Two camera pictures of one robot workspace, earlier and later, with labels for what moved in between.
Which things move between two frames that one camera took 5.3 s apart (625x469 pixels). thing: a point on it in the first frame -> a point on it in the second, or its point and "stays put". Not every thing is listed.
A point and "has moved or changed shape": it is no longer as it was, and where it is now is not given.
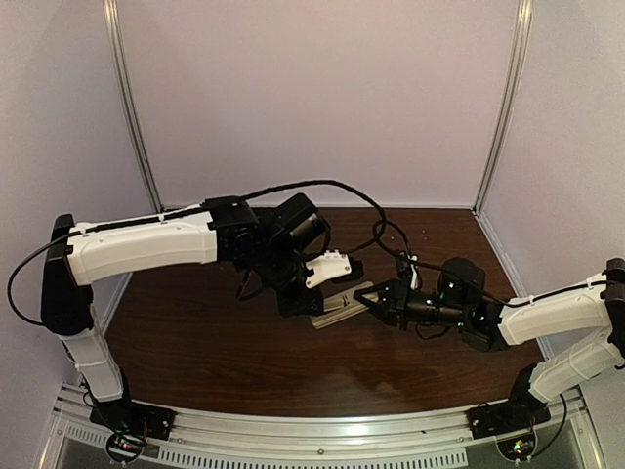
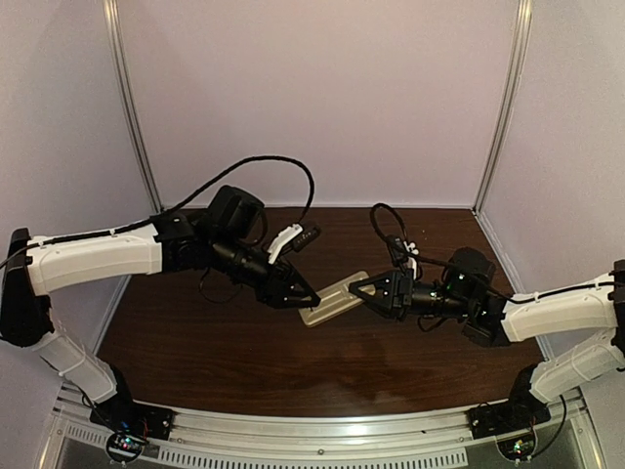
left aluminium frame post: (111, 12) stays put
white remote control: (341, 306) has moved or changed shape
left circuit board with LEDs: (124, 447) stays put
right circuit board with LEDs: (518, 447) stays put
